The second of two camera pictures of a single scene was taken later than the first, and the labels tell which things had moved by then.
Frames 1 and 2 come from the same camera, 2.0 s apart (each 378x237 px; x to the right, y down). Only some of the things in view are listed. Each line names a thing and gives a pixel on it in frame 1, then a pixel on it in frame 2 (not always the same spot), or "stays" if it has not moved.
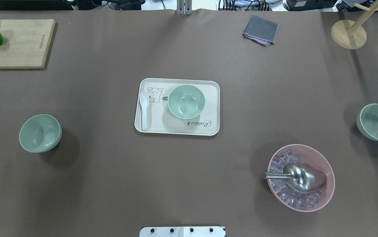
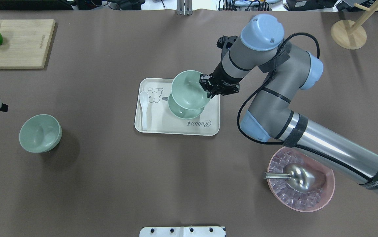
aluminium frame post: [184, 8] stays
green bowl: [373, 122] to [187, 91]
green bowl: [40, 133] stays
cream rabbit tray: [181, 107] stays
